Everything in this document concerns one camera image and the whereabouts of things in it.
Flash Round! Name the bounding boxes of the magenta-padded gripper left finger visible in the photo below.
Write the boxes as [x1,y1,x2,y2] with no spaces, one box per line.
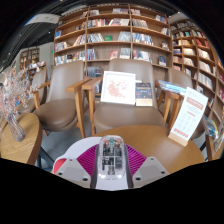
[54,145,101,189]

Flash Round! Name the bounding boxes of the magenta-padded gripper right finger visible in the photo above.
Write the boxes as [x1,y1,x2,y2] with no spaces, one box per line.
[123,145,170,189]

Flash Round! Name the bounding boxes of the transparent computer mouse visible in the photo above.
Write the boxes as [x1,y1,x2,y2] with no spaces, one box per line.
[97,134,127,181]

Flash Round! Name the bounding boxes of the brown cushioned wooden armchair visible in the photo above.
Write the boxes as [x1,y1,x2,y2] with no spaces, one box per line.
[32,60,91,139]
[82,58,174,134]
[18,68,50,114]
[154,68,214,141]

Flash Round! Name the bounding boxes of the round wooden side table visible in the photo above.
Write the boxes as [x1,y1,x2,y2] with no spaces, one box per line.
[0,112,44,166]
[204,133,224,162]

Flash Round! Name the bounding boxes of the dark covered book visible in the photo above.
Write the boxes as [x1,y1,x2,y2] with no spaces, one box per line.
[135,82,154,107]

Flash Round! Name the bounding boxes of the white sign on wooden base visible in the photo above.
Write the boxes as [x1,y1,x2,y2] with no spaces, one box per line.
[168,86,209,147]

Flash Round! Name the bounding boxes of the white framed floral picture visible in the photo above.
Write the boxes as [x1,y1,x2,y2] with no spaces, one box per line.
[100,70,137,106]

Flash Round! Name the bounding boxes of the stack of colourful books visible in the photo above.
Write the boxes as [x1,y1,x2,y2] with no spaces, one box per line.
[203,114,219,138]

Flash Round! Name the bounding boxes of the light blue flat books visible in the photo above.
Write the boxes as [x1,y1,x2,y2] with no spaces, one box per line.
[158,79,188,97]

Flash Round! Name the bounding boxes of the small distant wooden bookshelf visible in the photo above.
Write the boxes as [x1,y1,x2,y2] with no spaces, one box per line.
[18,47,40,70]

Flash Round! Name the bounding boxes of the tall wooden bookshelf with books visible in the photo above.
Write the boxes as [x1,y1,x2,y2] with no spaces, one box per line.
[53,3,172,81]

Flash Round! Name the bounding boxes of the white hanging ceiling panel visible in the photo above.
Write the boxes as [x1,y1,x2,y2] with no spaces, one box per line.
[24,13,61,27]

